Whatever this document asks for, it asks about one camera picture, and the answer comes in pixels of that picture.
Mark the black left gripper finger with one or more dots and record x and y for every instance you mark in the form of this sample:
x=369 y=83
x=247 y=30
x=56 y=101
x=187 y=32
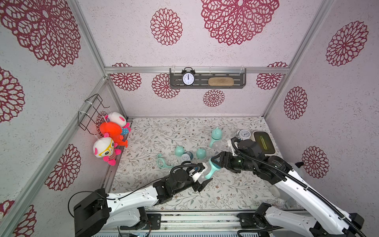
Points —
x=198 y=187
x=201 y=168

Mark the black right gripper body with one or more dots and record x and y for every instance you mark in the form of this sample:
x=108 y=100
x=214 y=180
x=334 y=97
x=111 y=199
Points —
x=226 y=160

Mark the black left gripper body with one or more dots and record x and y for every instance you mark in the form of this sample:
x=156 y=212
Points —
x=188 y=184

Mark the mint bottle cap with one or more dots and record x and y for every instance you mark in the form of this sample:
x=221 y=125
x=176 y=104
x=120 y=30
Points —
x=217 y=134
x=201 y=153
x=179 y=151

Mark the teal nipple collar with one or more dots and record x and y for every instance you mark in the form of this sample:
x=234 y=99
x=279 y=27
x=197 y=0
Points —
x=190 y=154

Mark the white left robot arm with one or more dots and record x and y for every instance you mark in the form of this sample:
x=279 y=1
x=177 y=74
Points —
x=100 y=209

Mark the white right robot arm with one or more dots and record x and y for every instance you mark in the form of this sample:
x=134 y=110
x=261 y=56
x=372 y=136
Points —
x=325 y=220

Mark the cream box dark lid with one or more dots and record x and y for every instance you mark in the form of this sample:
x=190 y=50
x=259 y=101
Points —
x=265 y=142

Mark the white small alarm clock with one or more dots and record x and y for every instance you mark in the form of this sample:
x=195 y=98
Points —
x=243 y=134

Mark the white plush red striped outfit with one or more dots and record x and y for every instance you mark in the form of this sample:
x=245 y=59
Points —
x=106 y=148

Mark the wooden brush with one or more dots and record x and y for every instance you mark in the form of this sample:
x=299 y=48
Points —
x=221 y=82

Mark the orange plush toy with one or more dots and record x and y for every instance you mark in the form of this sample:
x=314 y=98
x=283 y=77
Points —
x=113 y=130

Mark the white plush blue polka-dot outfit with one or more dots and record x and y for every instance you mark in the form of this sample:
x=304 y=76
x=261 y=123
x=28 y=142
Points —
x=120 y=120

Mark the black alarm clock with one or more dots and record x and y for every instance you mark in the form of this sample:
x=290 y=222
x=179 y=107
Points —
x=188 y=76

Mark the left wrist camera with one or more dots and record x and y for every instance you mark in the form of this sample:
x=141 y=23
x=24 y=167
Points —
x=194 y=176

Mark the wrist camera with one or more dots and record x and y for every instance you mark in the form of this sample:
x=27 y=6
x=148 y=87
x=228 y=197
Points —
x=194 y=176
x=232 y=147

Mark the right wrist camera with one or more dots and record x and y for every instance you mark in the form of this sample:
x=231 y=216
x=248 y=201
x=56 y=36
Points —
x=232 y=147

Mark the grey wall shelf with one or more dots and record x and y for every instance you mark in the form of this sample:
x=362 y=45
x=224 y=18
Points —
x=201 y=79

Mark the black wire basket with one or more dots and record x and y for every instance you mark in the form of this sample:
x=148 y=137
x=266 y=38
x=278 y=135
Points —
x=86 y=118

